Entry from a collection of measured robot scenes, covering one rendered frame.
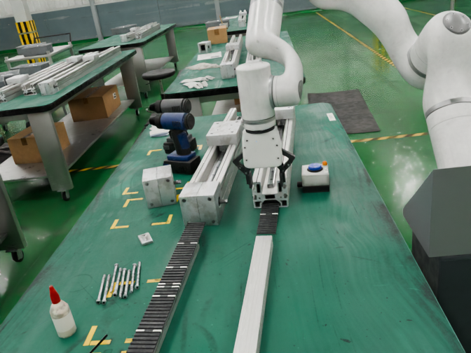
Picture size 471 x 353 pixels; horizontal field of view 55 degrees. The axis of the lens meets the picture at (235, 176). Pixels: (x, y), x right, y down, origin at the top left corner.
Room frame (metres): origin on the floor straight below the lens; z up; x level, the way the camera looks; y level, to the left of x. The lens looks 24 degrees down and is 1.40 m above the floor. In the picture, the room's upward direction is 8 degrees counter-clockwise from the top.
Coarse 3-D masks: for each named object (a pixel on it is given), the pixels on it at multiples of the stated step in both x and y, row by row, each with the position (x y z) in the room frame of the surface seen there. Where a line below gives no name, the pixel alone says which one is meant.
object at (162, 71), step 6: (150, 72) 4.73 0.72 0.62; (156, 72) 4.69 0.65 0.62; (162, 72) 4.64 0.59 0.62; (168, 72) 4.57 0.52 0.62; (174, 72) 4.63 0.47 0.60; (144, 78) 4.58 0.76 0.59; (150, 78) 4.53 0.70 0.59; (156, 78) 4.52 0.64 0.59; (162, 78) 4.53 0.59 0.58; (162, 84) 4.68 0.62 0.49; (162, 90) 4.67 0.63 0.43; (162, 96) 4.66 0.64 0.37; (0, 150) 4.47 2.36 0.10; (6, 150) 4.58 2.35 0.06
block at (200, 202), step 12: (192, 192) 1.13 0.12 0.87; (204, 192) 1.12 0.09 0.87; (216, 192) 1.12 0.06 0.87; (180, 204) 1.11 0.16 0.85; (192, 204) 1.10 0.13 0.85; (204, 204) 1.10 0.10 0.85; (216, 204) 1.10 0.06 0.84; (192, 216) 1.11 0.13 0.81; (204, 216) 1.10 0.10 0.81; (216, 216) 1.09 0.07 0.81
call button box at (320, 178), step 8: (304, 168) 1.26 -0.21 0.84; (304, 176) 1.21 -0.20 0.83; (312, 176) 1.20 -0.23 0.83; (320, 176) 1.20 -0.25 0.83; (328, 176) 1.20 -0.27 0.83; (304, 184) 1.21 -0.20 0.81; (312, 184) 1.20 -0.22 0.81; (320, 184) 1.20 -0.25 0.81; (328, 184) 1.20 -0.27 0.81; (304, 192) 1.21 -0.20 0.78; (312, 192) 1.21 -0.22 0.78
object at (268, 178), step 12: (288, 120) 1.68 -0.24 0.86; (288, 132) 1.54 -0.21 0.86; (288, 144) 1.42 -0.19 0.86; (264, 168) 1.27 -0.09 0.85; (276, 168) 1.30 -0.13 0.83; (288, 168) 1.27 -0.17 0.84; (264, 180) 1.24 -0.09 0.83; (276, 180) 1.23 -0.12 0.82; (288, 180) 1.22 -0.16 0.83; (252, 192) 1.16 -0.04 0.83; (264, 192) 1.17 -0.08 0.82; (276, 192) 1.15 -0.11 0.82; (288, 192) 1.18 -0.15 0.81; (288, 204) 1.14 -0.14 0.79
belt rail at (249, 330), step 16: (256, 240) 0.94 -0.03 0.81; (272, 240) 0.94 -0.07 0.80; (256, 256) 0.87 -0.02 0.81; (256, 272) 0.81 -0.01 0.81; (256, 288) 0.76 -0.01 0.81; (256, 304) 0.71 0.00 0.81; (240, 320) 0.67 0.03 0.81; (256, 320) 0.66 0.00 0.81; (240, 336) 0.63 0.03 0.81; (256, 336) 0.62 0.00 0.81; (240, 352) 0.59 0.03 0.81; (256, 352) 0.59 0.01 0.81
